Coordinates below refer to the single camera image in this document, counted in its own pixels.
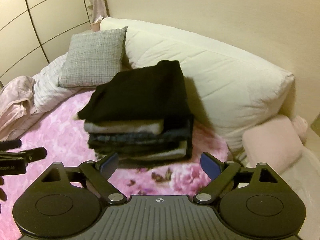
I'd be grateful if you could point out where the small pink pillow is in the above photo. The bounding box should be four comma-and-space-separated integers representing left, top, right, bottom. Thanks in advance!
242, 115, 308, 173

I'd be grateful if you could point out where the left hand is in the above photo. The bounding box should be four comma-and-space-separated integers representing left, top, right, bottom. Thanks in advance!
0, 176, 8, 202

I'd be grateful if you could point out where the large cream pillow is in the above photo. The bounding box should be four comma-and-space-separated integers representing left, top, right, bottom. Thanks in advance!
100, 17, 294, 151

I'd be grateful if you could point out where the black garment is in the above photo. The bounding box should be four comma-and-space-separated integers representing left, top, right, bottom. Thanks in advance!
76, 60, 194, 159

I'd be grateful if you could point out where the hanging pink garment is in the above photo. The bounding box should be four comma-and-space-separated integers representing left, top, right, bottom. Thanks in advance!
89, 0, 108, 32

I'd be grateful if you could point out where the cream wardrobe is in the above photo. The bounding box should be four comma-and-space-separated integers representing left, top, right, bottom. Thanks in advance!
1, 0, 94, 86

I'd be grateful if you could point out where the stack of folded clothes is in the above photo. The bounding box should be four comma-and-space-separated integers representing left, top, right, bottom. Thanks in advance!
84, 115, 194, 162

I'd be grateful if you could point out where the folded pink duvet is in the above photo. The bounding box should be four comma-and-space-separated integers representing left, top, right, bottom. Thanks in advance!
1, 75, 36, 141

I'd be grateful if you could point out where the white striped sheet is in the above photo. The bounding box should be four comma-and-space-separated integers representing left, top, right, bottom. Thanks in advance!
17, 53, 80, 131

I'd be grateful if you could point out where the grey woven cushion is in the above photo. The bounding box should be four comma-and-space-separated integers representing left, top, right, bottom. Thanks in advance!
57, 27, 127, 88

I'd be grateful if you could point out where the pink floral bedspread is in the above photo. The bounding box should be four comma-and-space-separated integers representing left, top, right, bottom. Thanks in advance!
1, 90, 231, 239

